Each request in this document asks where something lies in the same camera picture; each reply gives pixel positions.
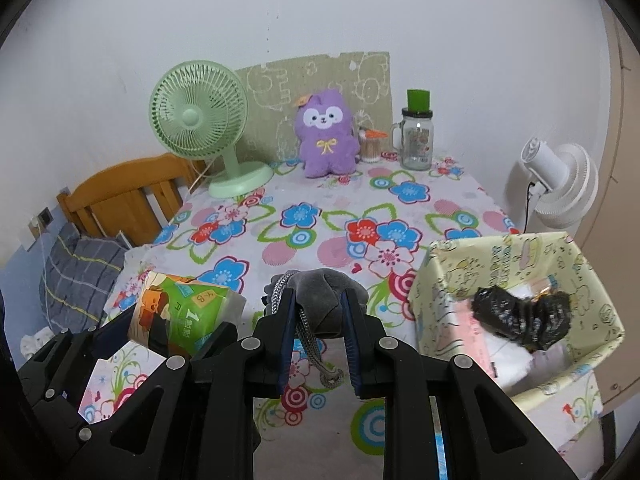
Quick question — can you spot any grey plaid pillow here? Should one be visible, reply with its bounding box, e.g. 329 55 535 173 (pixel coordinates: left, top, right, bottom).
39 222 131 333

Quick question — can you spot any green tissue pack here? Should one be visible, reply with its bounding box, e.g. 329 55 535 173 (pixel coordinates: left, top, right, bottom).
127 271 248 359

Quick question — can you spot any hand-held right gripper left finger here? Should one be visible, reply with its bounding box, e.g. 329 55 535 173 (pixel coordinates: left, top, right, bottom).
65 294 296 480

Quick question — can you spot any toothpick jar with orange lid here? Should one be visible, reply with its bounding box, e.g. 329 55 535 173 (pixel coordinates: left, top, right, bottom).
359 127 388 163

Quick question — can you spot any grey velvet pouch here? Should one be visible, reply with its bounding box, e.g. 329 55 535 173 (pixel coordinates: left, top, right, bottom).
260 268 368 388

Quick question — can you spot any glass jar with green lid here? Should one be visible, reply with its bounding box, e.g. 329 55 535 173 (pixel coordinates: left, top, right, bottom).
390 89 435 171

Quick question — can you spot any white box liner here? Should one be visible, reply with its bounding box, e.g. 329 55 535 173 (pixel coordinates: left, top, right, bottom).
477 280 573 396

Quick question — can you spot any white fan cable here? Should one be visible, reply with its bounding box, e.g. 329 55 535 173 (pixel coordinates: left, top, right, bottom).
187 157 213 196

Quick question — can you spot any green desk fan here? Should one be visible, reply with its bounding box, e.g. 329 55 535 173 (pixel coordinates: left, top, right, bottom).
149 60 274 199

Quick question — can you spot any white crumpled cloth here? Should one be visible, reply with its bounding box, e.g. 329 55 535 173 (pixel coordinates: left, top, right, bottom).
20 325 63 361

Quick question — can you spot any black bag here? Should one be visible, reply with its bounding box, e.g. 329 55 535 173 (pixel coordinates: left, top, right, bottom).
472 286 572 352

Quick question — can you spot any green cartoon print board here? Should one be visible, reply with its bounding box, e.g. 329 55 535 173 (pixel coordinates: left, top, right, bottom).
234 51 392 163

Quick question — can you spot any black fan cable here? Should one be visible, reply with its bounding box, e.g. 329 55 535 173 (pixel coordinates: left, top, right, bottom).
522 180 536 235

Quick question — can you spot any yellow cartoon print storage box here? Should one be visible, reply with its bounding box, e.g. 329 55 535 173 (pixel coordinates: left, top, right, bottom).
407 231 626 413

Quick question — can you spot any beige door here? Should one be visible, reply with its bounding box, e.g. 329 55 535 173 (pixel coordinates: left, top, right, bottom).
575 0 640 421

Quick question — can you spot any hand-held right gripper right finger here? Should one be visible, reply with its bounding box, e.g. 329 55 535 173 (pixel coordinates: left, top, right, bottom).
342 292 576 480

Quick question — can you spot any purple plush toy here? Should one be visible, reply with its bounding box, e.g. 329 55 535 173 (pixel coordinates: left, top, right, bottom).
292 87 361 179

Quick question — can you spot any white wall fan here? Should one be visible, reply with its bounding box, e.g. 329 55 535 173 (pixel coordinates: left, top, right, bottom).
519 139 599 233

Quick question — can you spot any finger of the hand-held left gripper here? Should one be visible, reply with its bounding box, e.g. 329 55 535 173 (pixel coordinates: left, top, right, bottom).
187 321 240 361
17 310 138 461

